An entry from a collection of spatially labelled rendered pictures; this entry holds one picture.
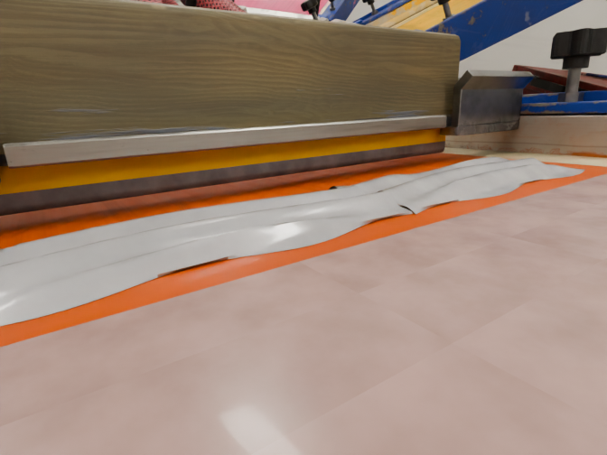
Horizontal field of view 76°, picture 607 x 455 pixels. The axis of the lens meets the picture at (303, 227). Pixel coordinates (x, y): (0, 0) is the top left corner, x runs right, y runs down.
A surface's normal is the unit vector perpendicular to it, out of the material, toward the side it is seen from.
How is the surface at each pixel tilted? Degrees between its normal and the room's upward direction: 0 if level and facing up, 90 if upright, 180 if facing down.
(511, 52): 90
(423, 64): 75
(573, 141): 90
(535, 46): 90
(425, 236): 15
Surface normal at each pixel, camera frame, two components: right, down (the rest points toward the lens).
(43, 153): 0.55, 0.22
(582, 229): -0.04, -0.95
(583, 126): -0.83, 0.19
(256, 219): 0.21, -0.66
